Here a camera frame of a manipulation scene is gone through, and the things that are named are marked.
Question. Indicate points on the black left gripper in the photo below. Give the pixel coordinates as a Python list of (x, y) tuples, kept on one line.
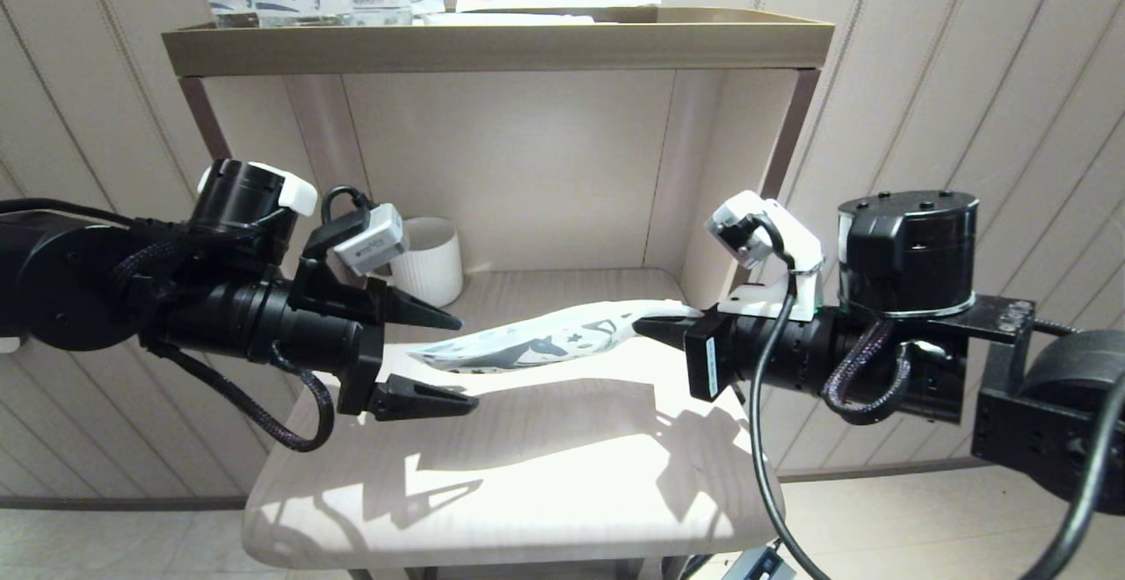
[(352, 334)]

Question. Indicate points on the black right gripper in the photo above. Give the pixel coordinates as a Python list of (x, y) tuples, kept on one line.
[(710, 356)]

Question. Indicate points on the white horse-print pouch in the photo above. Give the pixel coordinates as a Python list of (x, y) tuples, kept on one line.
[(545, 343)]

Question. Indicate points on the white ribbed mug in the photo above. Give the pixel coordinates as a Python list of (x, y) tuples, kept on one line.
[(435, 264)]

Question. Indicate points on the light wood open cabinet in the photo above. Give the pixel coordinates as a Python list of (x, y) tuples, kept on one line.
[(527, 492)]

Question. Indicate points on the blue black floor device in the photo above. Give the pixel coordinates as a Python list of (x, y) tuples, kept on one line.
[(760, 564)]

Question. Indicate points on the olive brown tray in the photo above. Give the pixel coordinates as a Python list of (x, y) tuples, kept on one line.
[(492, 48)]

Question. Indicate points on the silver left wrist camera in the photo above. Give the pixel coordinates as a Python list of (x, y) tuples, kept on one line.
[(369, 242)]

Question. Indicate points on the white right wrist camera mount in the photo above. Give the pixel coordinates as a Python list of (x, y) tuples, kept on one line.
[(773, 246)]

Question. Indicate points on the white wall fixture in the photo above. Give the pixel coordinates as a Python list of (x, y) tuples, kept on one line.
[(7, 344)]

